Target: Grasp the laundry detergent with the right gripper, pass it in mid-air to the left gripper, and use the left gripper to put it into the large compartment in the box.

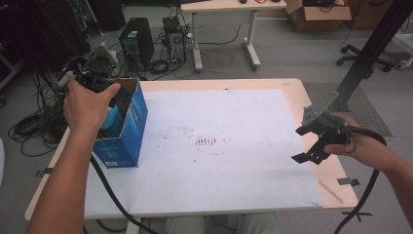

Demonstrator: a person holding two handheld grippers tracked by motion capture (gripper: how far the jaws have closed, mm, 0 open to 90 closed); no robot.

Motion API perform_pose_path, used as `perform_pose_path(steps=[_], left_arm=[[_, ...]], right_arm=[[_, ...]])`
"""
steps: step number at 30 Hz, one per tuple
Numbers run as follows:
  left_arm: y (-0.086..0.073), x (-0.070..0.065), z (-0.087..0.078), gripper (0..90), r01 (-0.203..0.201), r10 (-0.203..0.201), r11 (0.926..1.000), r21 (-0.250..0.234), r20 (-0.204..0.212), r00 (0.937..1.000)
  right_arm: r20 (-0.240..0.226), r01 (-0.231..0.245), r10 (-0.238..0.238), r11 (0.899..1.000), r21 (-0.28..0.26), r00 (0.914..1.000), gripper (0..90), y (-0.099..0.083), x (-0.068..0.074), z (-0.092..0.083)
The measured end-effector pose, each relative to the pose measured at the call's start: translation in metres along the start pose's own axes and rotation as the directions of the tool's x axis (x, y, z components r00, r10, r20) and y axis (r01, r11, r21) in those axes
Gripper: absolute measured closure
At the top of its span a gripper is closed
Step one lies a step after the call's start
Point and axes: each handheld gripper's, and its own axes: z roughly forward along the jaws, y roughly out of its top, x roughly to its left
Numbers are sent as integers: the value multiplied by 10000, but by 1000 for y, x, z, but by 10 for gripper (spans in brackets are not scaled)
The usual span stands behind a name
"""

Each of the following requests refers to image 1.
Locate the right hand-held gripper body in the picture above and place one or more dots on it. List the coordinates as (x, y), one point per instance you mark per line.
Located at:
(328, 133)

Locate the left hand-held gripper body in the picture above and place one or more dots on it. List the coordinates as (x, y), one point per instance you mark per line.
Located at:
(95, 71)

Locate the blue bottle with white cap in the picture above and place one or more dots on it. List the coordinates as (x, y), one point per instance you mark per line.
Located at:
(113, 123)

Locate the blue cardboard box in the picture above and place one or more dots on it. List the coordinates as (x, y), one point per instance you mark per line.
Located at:
(130, 136)

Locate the person's right hand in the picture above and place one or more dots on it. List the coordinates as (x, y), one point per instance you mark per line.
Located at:
(363, 148)

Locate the person's left hand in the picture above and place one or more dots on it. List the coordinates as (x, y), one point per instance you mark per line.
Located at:
(84, 109)

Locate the pale tape strip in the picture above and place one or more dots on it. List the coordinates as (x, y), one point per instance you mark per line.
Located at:
(330, 192)

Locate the black computer tower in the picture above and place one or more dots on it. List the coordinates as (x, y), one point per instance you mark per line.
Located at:
(136, 42)

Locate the black tape mark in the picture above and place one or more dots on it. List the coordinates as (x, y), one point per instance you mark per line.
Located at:
(45, 171)
(348, 181)

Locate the person's right leg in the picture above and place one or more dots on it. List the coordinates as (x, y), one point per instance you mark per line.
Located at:
(258, 224)

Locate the person's leg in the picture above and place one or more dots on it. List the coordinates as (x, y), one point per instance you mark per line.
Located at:
(258, 224)
(185, 226)

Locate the open computer case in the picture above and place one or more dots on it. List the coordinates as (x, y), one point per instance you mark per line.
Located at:
(175, 39)

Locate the black tape cross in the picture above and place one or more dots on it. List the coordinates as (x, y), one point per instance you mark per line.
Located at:
(356, 214)

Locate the white paper sheet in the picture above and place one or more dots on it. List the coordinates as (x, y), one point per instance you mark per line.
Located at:
(220, 162)

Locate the black office chair base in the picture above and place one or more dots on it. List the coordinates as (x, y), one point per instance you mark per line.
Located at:
(360, 58)

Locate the open brown cardboard box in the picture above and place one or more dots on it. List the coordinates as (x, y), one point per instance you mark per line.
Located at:
(319, 16)

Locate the closed brown cardboard box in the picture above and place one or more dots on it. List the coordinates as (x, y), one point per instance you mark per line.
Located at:
(367, 16)

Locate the person's left leg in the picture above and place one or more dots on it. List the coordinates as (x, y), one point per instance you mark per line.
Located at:
(185, 226)

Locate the white desk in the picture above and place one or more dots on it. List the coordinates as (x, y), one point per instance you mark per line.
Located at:
(233, 6)

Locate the black metal stand post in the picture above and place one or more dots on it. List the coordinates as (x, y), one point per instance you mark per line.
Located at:
(373, 48)

